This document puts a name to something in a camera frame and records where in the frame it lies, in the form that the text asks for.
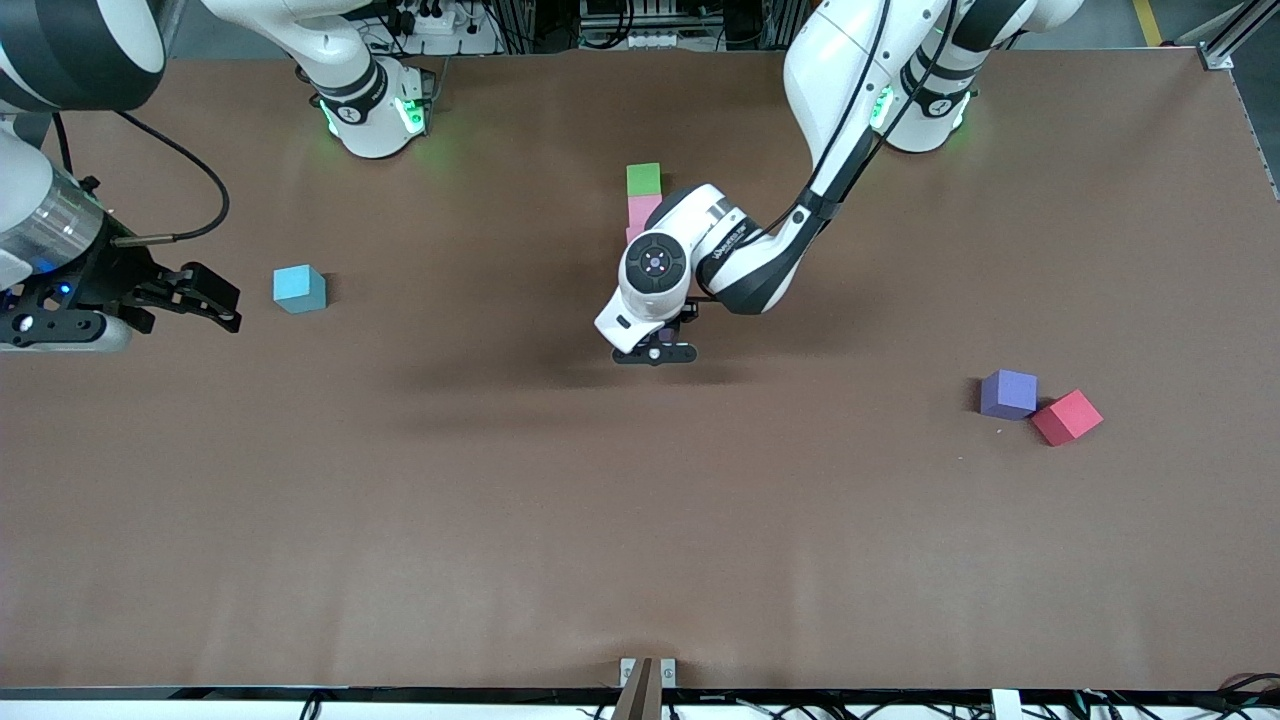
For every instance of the brown wooden post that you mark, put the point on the brown wooden post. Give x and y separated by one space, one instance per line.
640 695

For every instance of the right white Franka arm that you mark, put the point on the right white Franka arm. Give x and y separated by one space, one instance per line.
360 100

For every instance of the white plastic block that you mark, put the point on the white plastic block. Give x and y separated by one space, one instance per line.
1005 706

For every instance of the light blue foam cube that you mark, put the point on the light blue foam cube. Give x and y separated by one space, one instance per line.
298 290

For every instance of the left white Franka arm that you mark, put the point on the left white Franka arm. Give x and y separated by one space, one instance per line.
840 60

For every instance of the small metal corner bracket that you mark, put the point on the small metal corner bracket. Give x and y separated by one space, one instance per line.
627 671
668 672

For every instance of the green foam cube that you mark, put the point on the green foam cube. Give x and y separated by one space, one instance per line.
644 180

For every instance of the red foam cube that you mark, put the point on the red foam cube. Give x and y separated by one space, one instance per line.
1066 418

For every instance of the white power strip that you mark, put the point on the white power strip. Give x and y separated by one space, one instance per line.
652 41
430 18

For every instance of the aluminium frame profile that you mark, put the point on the aluminium frame profile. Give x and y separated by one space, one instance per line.
1235 32

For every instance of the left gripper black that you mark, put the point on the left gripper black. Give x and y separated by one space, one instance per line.
688 316

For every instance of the brown table mat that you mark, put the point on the brown table mat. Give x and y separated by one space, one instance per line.
300 550

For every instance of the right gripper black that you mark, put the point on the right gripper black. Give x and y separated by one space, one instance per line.
112 272

